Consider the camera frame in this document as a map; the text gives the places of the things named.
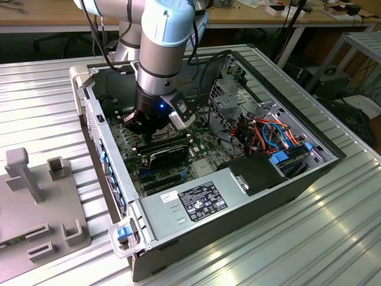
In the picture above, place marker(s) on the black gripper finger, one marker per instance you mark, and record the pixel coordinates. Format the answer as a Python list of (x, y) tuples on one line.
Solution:
[(159, 129), (137, 125)]

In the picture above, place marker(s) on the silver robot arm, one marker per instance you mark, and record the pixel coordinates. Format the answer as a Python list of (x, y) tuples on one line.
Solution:
[(160, 59)]

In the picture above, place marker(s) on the black expansion slot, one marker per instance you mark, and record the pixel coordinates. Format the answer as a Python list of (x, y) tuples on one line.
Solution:
[(165, 184), (162, 175)]

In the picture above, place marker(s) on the black RAM stick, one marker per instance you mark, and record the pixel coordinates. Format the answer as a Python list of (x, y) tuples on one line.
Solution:
[(166, 146), (169, 140)]

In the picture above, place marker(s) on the black graphics card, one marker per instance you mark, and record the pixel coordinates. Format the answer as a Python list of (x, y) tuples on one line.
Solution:
[(169, 156)]

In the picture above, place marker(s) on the green motherboard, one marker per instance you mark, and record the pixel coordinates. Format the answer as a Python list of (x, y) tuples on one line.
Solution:
[(205, 149)]

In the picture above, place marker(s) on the silver chipset heatsink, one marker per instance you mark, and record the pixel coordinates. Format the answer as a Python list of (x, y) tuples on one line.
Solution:
[(202, 168)]

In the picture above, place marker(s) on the silver metal drive cage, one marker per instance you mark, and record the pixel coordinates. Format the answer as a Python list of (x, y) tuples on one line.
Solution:
[(226, 101)]

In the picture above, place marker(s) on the silver power supply unit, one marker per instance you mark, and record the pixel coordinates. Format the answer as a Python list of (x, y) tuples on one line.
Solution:
[(166, 214)]

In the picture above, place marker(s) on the black plastic shroud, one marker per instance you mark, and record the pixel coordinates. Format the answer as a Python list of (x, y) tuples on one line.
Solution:
[(256, 175)]

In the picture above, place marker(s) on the blue case latch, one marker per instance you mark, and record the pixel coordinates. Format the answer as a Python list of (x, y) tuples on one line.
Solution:
[(122, 233)]

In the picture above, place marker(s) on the hard disk in blue carrier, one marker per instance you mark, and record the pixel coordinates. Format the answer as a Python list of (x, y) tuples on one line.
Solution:
[(278, 158)]

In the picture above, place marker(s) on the open PC case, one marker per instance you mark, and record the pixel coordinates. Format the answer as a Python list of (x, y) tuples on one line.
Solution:
[(253, 220)]

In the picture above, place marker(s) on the grey parts rack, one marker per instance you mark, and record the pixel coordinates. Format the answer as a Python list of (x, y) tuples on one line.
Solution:
[(29, 214)]

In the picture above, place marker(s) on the wooden desk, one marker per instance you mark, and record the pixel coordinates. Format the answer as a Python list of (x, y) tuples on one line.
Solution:
[(44, 15)]

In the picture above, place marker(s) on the white box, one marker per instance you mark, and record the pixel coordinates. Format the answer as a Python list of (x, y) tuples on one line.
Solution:
[(282, 11)]

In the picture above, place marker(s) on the brown box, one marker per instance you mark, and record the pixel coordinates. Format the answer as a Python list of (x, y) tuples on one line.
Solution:
[(334, 12)]

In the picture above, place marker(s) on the grey metal shelf frame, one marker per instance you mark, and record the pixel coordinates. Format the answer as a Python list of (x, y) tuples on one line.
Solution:
[(361, 37)]

